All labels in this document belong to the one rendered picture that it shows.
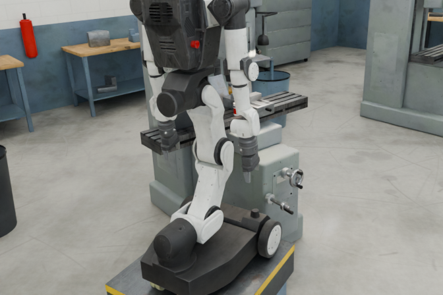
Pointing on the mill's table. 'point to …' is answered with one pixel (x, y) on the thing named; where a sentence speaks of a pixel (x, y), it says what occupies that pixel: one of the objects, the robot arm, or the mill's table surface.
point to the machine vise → (251, 105)
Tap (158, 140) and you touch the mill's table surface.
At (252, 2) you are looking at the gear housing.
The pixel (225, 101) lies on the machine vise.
